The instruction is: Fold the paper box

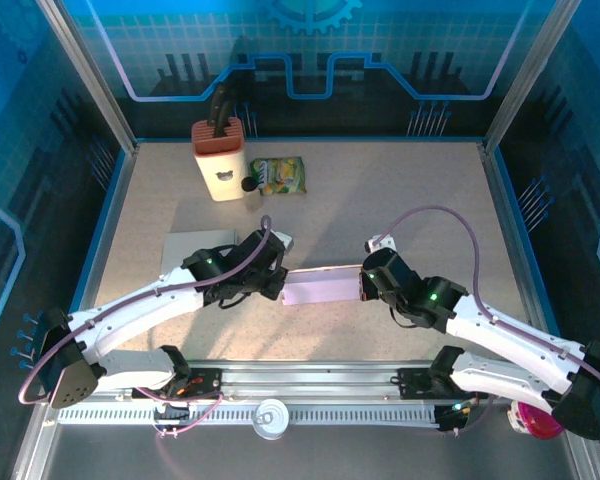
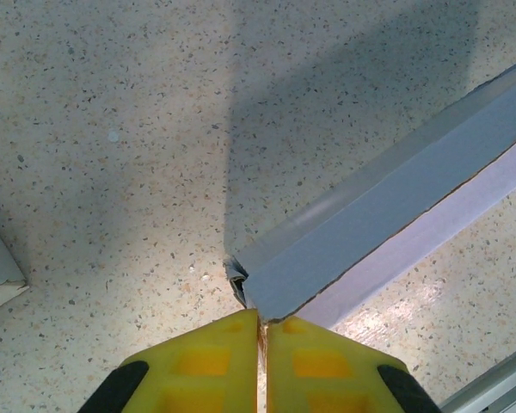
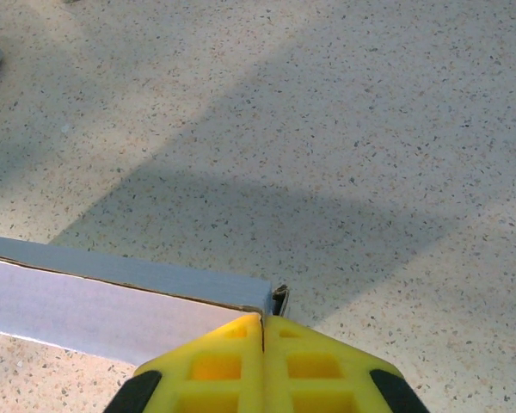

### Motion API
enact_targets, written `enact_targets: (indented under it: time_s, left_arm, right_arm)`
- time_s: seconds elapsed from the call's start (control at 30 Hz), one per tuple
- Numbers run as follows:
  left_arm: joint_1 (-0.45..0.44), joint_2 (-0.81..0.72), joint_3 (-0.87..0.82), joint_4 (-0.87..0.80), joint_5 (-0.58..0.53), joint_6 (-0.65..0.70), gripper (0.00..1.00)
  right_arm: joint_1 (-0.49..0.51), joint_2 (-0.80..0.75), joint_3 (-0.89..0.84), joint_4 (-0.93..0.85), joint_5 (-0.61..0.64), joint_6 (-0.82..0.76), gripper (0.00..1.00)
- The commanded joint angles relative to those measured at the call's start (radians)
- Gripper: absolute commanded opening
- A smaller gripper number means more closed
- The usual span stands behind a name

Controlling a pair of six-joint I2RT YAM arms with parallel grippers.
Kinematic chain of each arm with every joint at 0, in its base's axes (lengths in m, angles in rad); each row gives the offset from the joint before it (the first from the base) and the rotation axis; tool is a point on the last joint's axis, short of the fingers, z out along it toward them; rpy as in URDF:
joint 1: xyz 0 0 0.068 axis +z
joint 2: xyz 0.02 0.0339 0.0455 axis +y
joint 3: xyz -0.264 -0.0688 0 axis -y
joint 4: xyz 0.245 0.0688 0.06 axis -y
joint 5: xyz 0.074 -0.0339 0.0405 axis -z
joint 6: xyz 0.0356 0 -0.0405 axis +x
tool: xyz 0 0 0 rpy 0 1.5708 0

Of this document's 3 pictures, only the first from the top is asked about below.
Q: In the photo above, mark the cream knife block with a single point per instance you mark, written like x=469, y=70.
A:
x=220, y=165

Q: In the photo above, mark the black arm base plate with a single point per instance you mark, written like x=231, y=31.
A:
x=211, y=381
x=412, y=382

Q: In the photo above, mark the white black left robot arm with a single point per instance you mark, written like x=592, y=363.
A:
x=140, y=315

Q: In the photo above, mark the black controller board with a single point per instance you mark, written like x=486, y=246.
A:
x=172, y=410
x=452, y=417

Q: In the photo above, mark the aluminium front rail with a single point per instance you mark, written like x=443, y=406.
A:
x=305, y=380

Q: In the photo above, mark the beige bottle black cap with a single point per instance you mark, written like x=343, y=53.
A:
x=249, y=184

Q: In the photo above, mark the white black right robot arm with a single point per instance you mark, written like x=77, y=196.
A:
x=510, y=340

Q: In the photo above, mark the pink lidded container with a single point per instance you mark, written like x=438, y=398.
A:
x=530, y=422

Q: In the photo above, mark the aluminium frame post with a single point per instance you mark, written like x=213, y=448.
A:
x=524, y=85
x=95, y=85

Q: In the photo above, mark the white round can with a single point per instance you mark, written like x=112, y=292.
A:
x=271, y=420

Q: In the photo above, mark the green yellow snack bag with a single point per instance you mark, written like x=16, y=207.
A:
x=285, y=175

